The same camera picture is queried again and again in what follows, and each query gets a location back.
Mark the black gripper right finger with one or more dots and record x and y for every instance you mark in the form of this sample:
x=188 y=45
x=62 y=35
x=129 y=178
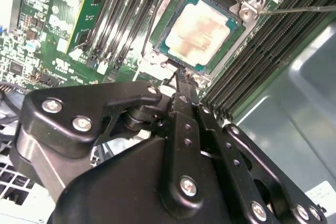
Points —
x=244 y=171

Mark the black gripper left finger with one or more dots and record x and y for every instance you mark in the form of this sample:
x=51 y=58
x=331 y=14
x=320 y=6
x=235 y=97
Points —
x=52 y=124

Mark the silver topped green CPU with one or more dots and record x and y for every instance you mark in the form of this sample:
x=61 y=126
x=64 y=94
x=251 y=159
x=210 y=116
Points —
x=197 y=30

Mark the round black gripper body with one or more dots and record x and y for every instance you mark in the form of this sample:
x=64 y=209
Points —
x=118 y=195

